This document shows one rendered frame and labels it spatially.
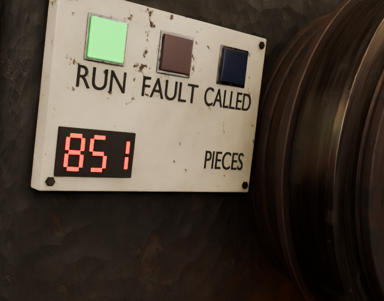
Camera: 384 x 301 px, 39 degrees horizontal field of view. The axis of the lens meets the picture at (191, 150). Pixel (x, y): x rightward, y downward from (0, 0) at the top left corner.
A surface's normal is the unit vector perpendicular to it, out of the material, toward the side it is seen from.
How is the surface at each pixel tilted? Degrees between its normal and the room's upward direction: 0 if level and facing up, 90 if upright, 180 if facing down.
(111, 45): 90
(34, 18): 90
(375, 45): 90
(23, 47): 90
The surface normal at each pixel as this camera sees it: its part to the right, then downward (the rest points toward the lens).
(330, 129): -0.75, -0.18
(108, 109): 0.63, 0.11
